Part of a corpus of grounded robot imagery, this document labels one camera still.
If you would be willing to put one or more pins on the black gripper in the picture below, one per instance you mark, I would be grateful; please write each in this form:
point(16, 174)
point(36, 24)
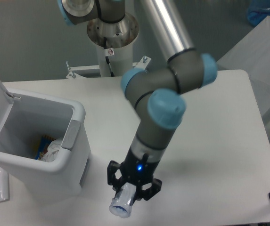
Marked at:
point(136, 171)

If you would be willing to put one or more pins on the clear plastic water bottle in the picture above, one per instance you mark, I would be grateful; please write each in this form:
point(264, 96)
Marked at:
point(122, 203)

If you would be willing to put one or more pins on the clear plastic wrapper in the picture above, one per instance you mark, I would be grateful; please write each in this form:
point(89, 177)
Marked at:
point(50, 152)

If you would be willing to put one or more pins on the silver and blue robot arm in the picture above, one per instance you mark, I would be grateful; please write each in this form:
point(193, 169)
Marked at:
point(156, 96)

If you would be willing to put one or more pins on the white trash can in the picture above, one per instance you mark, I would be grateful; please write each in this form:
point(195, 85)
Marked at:
point(24, 117)

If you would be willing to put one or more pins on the yellow blue snack packet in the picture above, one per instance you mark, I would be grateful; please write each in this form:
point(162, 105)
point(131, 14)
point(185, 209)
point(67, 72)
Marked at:
point(42, 148)

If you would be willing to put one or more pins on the blue water jug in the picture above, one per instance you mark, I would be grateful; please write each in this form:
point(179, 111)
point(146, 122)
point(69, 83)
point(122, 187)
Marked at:
point(257, 11)

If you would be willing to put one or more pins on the white metal base frame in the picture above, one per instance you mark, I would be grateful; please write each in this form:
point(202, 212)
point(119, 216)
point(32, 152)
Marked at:
point(93, 71)

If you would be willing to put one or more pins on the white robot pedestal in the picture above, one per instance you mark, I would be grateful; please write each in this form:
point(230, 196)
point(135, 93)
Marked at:
point(114, 44)

